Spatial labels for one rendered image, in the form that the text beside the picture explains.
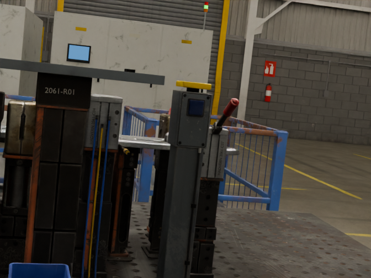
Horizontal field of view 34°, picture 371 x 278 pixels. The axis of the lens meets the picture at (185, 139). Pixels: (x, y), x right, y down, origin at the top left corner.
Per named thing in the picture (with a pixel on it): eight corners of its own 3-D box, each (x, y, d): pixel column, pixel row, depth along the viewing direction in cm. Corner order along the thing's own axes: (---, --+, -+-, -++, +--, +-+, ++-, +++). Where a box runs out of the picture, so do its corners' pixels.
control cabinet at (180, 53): (42, 145, 908) (57, -21, 886) (44, 142, 961) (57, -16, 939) (199, 159, 956) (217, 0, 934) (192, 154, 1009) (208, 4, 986)
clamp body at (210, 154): (206, 267, 155) (222, 126, 152) (220, 282, 144) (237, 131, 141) (170, 266, 152) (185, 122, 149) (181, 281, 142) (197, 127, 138)
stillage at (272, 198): (111, 234, 448) (123, 105, 440) (216, 239, 465) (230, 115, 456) (128, 292, 331) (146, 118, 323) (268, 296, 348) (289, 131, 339)
